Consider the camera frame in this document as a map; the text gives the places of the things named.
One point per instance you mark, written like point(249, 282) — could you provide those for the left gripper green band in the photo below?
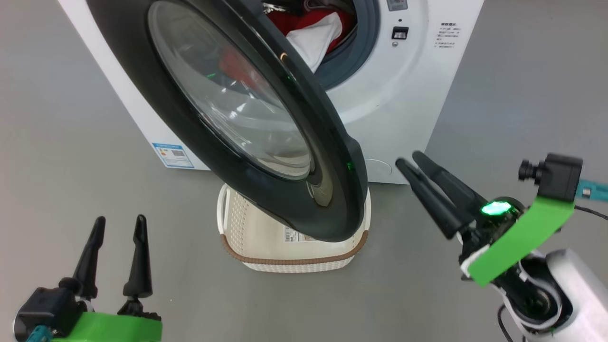
point(109, 330)

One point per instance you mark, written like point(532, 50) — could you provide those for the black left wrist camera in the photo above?
point(45, 304)

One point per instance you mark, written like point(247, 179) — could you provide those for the basket product label sticker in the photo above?
point(292, 233)

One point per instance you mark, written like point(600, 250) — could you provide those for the white cloth garment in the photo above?
point(316, 40)

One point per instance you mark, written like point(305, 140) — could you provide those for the black door latch slot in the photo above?
point(400, 33)

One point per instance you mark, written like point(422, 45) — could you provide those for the black round glass washer door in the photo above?
point(137, 85)

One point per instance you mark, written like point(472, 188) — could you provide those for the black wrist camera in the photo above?
point(45, 304)
point(560, 175)

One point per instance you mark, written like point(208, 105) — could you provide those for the printed warning text label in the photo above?
point(446, 35)

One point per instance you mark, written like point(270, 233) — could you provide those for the grey rubber door seal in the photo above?
point(363, 42)

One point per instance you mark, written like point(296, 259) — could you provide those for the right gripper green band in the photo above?
point(513, 247)

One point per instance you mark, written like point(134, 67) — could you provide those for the blue energy label sticker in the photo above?
point(173, 154)

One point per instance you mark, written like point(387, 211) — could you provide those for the cream perforated laundry basket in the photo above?
point(256, 237)

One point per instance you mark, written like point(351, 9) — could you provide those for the white front-load washing machine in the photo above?
point(403, 95)

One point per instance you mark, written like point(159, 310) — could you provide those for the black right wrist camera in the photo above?
point(560, 175)

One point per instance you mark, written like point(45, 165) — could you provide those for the red jersey with white stripes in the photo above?
point(308, 21)

